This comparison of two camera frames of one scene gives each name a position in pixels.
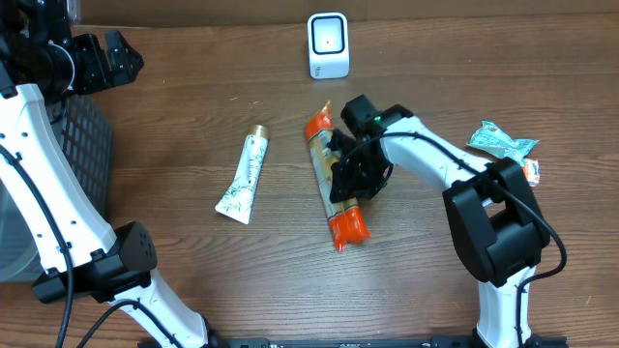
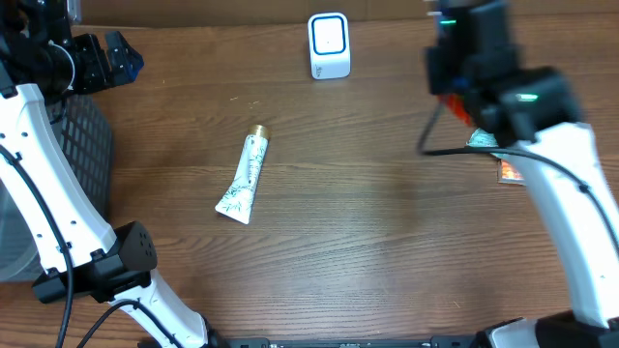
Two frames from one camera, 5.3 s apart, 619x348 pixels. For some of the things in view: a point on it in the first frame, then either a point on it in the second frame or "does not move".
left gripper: [89, 52] does not move
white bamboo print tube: [236, 204] does not move
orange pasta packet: [345, 220] to [456, 103]
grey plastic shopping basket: [86, 138] does not move
